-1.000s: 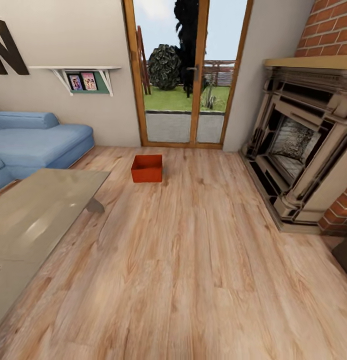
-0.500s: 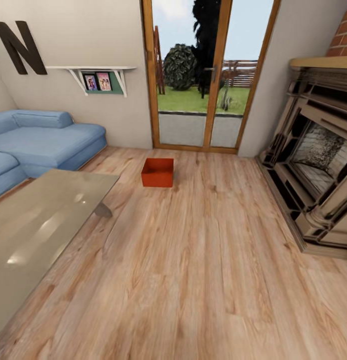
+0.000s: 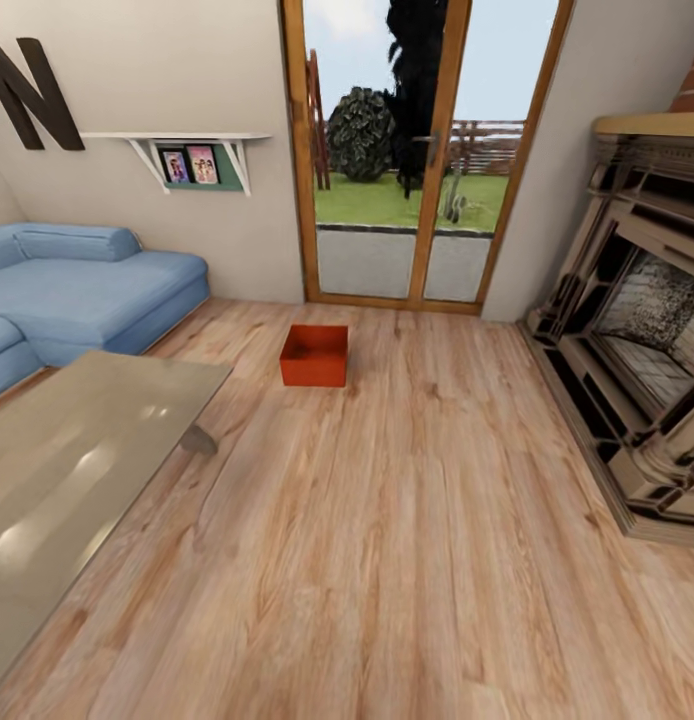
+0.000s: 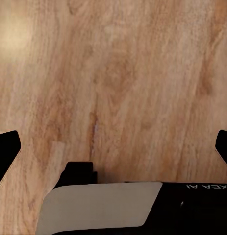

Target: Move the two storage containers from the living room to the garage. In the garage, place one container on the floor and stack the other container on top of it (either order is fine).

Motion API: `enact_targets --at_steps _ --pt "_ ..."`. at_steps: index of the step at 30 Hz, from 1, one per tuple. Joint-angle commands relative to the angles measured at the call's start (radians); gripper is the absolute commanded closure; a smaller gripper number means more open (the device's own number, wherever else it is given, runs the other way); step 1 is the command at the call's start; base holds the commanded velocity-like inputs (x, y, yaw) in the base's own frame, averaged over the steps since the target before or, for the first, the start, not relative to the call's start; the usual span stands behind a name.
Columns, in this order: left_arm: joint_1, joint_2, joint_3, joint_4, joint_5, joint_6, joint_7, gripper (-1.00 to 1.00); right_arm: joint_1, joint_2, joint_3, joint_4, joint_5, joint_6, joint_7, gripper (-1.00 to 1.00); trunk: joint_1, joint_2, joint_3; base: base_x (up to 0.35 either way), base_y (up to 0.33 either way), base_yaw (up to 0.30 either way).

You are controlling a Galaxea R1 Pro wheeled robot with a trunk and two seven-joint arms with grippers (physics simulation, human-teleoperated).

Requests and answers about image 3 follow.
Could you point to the door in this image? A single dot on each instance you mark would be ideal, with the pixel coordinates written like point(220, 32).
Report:
point(412, 122)

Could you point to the picture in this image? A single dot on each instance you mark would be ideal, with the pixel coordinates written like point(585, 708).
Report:
point(202, 162)
point(175, 165)

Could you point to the storage box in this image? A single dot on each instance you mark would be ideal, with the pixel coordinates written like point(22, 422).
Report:
point(315, 355)

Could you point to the wood fireplace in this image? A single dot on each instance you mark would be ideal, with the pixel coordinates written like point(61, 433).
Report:
point(614, 340)

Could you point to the decorative sign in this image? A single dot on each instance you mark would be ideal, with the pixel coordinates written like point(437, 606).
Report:
point(45, 102)

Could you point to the shelf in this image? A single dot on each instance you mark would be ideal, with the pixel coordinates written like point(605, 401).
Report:
point(228, 151)

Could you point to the coffee table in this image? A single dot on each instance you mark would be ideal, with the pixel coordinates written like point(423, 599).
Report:
point(76, 453)

